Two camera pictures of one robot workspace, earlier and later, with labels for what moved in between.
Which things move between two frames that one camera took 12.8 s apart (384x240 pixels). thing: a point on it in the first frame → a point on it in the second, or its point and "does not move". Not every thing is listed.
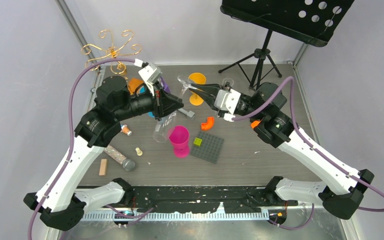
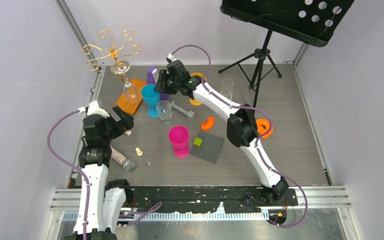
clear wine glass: (161, 132) → (120, 67)
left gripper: (164, 103) → (125, 123)
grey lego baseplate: (209, 148) does not move
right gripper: (209, 98) → (161, 86)
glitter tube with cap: (128, 164) does not move
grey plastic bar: (190, 114) does not move
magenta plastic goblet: (179, 137) does not move
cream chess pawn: (139, 152) does not move
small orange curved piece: (208, 124) does not move
